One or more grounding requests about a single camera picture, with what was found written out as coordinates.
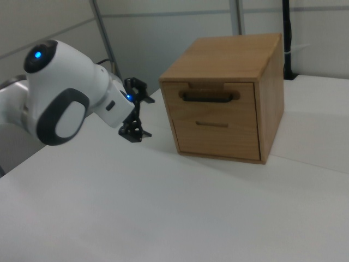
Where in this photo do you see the wooden two-drawer cabinet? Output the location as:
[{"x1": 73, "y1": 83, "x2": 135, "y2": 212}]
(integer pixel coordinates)
[{"x1": 159, "y1": 33, "x2": 286, "y2": 165}]

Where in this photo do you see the white cable tie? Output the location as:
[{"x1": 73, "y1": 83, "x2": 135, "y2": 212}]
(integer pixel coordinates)
[{"x1": 284, "y1": 43, "x2": 312, "y2": 56}]

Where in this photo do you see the wooden drawer with slot grip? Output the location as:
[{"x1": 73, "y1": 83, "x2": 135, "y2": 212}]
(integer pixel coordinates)
[{"x1": 172, "y1": 118, "x2": 262, "y2": 161}]

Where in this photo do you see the grey partition post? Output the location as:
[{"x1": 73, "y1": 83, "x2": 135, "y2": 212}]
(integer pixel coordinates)
[
  {"x1": 91, "y1": 0, "x2": 123, "y2": 80},
  {"x1": 228, "y1": 0, "x2": 245, "y2": 36}
]

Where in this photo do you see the black vertical pole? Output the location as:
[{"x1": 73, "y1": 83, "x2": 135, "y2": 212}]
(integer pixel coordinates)
[{"x1": 281, "y1": 0, "x2": 298, "y2": 81}]

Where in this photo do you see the wooden drawer with black handle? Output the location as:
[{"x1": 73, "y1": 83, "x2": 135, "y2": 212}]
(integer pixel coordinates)
[{"x1": 161, "y1": 81, "x2": 258, "y2": 129}]

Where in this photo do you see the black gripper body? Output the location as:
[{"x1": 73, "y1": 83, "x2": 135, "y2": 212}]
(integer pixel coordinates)
[{"x1": 128, "y1": 100, "x2": 142, "y2": 124}]

